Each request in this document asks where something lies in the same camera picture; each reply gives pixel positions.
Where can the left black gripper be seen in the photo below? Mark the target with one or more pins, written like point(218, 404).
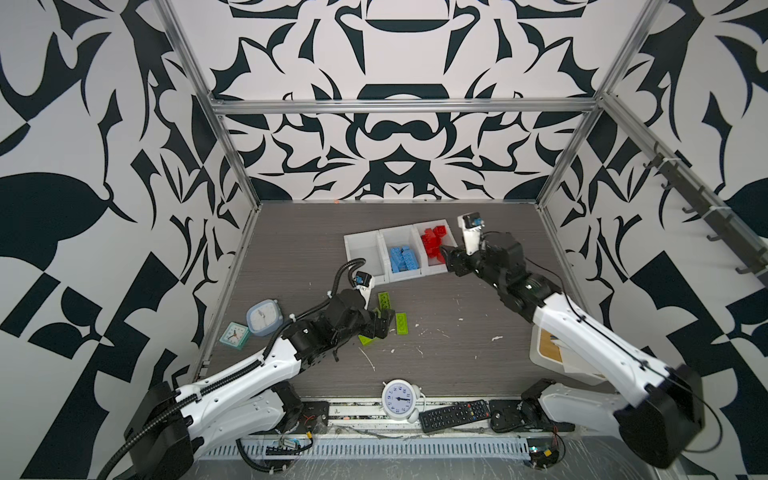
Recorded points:
point(382, 320)

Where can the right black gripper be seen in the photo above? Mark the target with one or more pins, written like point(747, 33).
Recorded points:
point(456, 256)

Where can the green brick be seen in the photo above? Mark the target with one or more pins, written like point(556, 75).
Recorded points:
point(384, 301)
point(365, 339)
point(402, 324)

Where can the blue brick bottom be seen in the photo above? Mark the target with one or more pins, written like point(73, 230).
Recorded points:
point(410, 259)

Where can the blue brick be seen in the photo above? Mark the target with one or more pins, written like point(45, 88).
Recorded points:
point(410, 259)
point(396, 259)

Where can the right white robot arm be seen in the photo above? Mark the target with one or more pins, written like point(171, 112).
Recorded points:
point(656, 410)

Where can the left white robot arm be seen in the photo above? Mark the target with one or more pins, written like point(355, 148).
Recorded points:
point(173, 427)

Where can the left white bin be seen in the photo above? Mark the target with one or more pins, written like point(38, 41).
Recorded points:
point(367, 245)

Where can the white analog clock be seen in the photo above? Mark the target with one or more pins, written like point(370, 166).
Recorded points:
point(399, 400)

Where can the middle white bin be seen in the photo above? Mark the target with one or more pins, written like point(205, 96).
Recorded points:
point(398, 237)

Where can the small green square clock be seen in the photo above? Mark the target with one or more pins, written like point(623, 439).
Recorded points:
point(235, 335)

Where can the black remote control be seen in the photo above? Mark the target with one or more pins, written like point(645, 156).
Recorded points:
point(454, 415)

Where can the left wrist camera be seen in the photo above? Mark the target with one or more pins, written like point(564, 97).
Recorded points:
point(363, 281)

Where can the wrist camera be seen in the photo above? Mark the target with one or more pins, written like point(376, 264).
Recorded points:
point(363, 281)
point(471, 225)

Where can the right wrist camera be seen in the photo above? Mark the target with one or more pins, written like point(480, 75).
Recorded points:
point(471, 225)

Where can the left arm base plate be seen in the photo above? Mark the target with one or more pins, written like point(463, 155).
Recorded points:
point(313, 417)

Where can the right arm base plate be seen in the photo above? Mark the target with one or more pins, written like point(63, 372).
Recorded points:
point(508, 416)

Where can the white cable duct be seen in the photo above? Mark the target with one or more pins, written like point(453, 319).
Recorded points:
point(337, 448)

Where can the wall hook rail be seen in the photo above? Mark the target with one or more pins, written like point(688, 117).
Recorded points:
point(704, 204)

